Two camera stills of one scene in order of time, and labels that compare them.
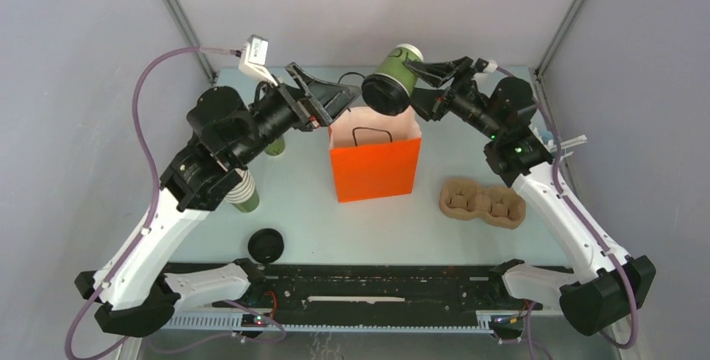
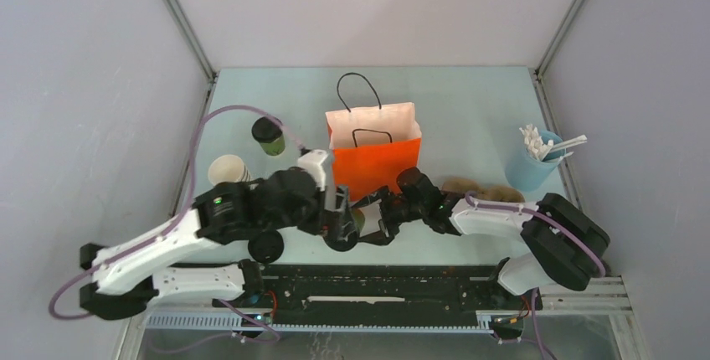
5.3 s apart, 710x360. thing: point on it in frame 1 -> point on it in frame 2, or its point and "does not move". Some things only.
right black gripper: x=430 y=104 -> x=387 y=227
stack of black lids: x=265 y=245 does not move
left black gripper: x=316 y=103 -> x=331 y=223
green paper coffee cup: x=277 y=147 does not move
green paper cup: x=393 y=67 -> x=359 y=219
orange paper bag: x=374 y=155 does not move
